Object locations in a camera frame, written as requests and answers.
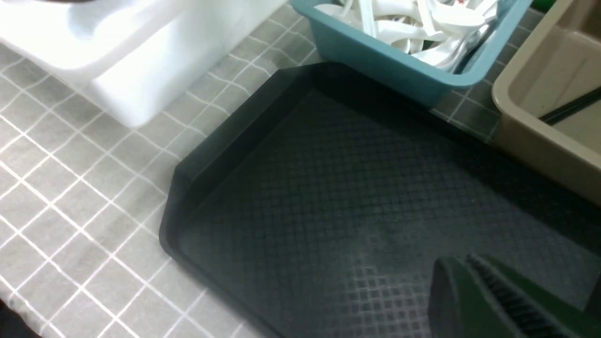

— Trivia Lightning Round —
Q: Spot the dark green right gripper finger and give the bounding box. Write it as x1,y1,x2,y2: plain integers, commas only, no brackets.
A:
428,254,601,338

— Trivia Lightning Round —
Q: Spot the black serving tray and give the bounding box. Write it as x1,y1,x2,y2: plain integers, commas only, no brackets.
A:
159,63,600,338

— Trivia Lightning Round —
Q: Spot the black chopstick in bin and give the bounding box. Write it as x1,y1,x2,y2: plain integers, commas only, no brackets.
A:
539,86,601,126

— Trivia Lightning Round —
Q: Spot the brown plastic bin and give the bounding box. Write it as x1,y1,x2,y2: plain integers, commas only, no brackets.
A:
492,0,601,205

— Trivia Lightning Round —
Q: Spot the teal plastic bin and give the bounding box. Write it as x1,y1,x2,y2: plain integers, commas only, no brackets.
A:
291,0,532,108

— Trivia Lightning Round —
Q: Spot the white spoon front pile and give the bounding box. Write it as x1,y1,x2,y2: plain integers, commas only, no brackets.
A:
316,0,498,73

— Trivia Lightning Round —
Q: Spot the large white plastic bin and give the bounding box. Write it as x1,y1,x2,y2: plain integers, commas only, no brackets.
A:
0,0,284,128

